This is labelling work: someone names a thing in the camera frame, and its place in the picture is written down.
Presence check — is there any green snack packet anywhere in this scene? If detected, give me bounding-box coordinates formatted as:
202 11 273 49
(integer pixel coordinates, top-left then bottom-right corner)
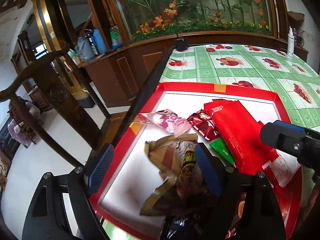
209 138 235 166

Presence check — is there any pink striped snack packet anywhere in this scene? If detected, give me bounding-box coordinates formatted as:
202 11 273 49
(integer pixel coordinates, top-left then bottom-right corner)
262 150 301 187

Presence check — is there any brown gold snack bag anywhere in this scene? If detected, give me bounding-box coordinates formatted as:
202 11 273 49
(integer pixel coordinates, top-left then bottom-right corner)
140 134 203 216

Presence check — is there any long red snack packet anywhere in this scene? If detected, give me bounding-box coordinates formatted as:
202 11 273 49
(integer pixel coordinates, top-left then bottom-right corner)
204 99 280 175

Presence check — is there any dark red snack packet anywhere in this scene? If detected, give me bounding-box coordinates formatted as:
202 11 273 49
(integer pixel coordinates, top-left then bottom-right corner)
159 190 246 239

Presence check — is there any red white lattice snack bag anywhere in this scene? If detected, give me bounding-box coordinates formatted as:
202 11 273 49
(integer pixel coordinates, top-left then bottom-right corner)
187 110 220 141

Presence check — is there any pink white snack packet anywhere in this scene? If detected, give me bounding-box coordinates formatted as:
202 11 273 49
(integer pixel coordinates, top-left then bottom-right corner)
140 109 191 138

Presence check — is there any red and white box lid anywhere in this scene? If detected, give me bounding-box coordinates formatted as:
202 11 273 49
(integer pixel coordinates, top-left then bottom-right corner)
91 82 302 239

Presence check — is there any green fruit print tablecloth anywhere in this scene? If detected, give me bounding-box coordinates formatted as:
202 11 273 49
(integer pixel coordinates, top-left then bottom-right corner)
100 44 319 239

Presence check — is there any white spray bottle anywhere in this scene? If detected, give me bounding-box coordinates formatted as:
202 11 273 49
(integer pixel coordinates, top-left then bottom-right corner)
287 27 295 57

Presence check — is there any dark wooden chair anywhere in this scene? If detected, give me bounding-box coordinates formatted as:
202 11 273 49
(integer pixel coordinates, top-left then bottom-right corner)
1 44 111 167

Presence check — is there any small black table object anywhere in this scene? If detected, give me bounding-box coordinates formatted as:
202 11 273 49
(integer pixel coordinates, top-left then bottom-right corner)
174 37 189 51

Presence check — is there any flower mural glass panel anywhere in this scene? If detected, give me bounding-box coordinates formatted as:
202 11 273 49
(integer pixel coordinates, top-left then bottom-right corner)
116 0 272 43

